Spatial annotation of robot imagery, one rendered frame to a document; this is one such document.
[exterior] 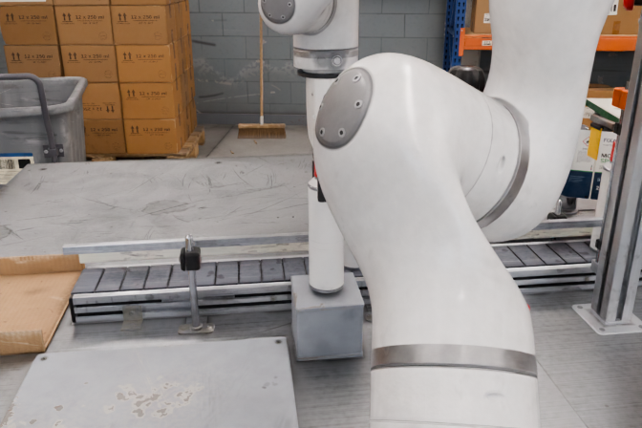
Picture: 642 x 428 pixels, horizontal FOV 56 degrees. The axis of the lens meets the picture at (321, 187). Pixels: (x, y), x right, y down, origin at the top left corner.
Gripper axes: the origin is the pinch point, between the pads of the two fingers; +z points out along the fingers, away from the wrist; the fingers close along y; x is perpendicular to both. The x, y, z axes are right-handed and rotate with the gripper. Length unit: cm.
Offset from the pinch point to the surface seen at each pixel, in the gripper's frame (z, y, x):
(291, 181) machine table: 26, 74, -1
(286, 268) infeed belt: 20.9, 15.0, 5.0
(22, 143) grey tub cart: 45, 197, 110
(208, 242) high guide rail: 13.1, 10.8, 17.5
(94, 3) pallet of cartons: -8, 344, 103
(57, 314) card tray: 25, 12, 43
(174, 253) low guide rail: 18.4, 18.4, 24.1
